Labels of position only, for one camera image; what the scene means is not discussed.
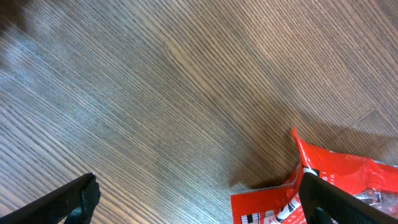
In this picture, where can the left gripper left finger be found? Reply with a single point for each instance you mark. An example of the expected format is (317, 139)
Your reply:
(75, 202)

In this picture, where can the red snack bag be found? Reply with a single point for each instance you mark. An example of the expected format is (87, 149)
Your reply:
(371, 181)

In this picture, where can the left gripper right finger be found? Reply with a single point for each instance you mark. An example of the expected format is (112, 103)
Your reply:
(322, 202)

